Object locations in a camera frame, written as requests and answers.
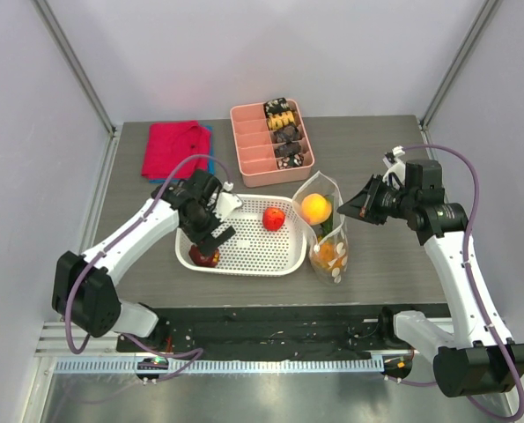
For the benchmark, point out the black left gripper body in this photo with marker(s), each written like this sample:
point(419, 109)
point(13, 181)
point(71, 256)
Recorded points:
point(204, 225)

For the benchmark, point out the magenta folded cloth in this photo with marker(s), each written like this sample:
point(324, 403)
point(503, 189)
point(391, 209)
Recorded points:
point(164, 145)

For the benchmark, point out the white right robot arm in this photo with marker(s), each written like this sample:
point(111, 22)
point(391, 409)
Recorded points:
point(479, 355)

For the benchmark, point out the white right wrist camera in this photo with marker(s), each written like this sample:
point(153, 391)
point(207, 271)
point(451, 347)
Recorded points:
point(395, 166)

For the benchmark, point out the black patterned rolled sock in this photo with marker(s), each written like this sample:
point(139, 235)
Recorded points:
point(288, 149)

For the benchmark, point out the yellow black rolled sock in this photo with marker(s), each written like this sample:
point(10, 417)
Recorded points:
point(280, 120)

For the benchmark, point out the black floral rolled sock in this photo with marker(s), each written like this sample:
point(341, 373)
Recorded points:
point(276, 106)

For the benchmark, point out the dark red apple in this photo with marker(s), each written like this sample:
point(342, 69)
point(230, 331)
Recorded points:
point(202, 260)

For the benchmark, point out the yellow orange peach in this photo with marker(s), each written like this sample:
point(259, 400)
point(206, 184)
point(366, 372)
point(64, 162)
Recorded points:
point(315, 209)

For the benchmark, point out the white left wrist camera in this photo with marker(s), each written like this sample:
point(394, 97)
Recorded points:
point(227, 202)

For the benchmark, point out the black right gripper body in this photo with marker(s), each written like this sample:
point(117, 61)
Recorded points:
point(372, 201)

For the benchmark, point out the white slotted cable duct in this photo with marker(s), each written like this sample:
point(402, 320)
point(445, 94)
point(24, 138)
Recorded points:
point(148, 366)

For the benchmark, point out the bright red apple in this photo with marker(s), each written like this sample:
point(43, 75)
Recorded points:
point(273, 219)

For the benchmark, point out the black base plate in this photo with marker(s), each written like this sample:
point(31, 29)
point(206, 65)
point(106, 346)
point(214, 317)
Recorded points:
point(322, 332)

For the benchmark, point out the orange toy pineapple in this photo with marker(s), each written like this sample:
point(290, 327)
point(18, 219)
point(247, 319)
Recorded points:
point(330, 252)

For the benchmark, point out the white perforated plastic basket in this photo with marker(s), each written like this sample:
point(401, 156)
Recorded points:
point(253, 250)

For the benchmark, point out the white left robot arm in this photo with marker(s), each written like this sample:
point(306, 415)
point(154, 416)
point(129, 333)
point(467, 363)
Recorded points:
point(85, 284)

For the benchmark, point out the black white speckled sock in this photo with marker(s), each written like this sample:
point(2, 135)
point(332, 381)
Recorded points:
point(291, 161)

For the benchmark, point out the dark brown rolled sock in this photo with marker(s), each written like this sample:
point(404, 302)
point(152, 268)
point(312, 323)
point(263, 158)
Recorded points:
point(287, 134)

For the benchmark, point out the clear polka dot zip bag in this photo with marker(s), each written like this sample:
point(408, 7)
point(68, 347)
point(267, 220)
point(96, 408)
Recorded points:
point(326, 186)

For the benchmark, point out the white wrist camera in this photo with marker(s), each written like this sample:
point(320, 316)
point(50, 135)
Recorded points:
point(227, 202)
point(395, 166)

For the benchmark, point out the pink divided organizer tray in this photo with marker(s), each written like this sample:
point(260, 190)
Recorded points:
point(255, 147)

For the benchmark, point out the blue folded cloth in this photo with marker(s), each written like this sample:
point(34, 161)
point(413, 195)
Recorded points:
point(156, 180)

